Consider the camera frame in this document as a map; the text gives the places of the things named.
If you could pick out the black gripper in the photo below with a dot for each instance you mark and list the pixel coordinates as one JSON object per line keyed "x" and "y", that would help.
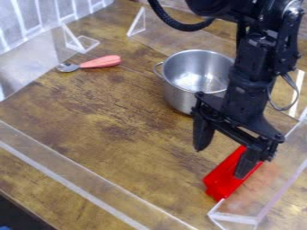
{"x": 237, "y": 116}

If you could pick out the red plastic block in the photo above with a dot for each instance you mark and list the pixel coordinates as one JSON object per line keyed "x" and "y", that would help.
{"x": 221, "y": 181}

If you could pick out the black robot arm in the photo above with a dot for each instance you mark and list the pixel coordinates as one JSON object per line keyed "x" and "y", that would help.
{"x": 267, "y": 55}

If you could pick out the silver steel pot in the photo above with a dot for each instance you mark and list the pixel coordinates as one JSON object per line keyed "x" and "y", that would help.
{"x": 191, "y": 71}

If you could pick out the right clear acrylic barrier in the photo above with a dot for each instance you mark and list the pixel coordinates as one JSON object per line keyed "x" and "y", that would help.
{"x": 243, "y": 210}

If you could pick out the clear acrylic barrier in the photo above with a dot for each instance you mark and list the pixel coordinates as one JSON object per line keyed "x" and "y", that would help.
{"x": 118, "y": 201}
{"x": 37, "y": 56}
{"x": 243, "y": 210}
{"x": 151, "y": 32}

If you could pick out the back clear acrylic barrier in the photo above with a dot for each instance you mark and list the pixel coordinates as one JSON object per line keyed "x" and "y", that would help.
{"x": 151, "y": 32}

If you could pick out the front clear acrylic barrier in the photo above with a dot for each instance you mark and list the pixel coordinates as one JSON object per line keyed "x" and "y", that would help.
{"x": 118, "y": 201}

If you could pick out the left clear acrylic barrier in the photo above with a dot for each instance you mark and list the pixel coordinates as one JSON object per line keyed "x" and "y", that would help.
{"x": 37, "y": 56}

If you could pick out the spoon with pink handle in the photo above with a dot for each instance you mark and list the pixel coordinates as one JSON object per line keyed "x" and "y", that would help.
{"x": 106, "y": 61}

